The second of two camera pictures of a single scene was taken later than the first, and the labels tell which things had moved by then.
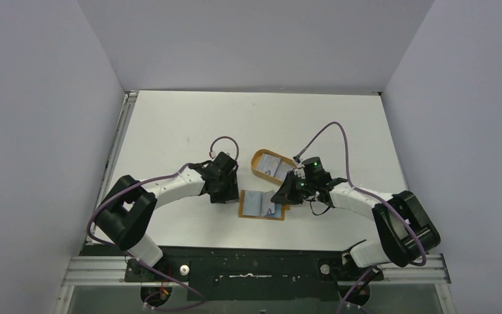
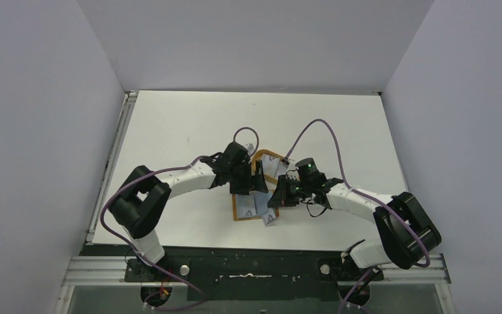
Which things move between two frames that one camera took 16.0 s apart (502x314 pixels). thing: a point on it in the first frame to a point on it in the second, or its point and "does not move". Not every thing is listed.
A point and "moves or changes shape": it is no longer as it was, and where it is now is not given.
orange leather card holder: x=258 y=204 to x=236 y=218
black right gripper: x=288 y=191 does not move
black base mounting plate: x=248 y=273 does not move
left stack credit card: x=268 y=163 does not move
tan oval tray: x=257 y=154 does not move
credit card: x=252 y=203 moves or changes shape
